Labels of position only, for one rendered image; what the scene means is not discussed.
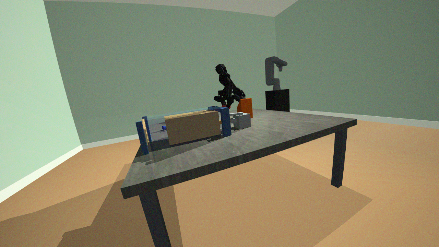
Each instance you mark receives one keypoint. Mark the clear-panelled rack with blue frame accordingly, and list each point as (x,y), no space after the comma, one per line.
(163,131)

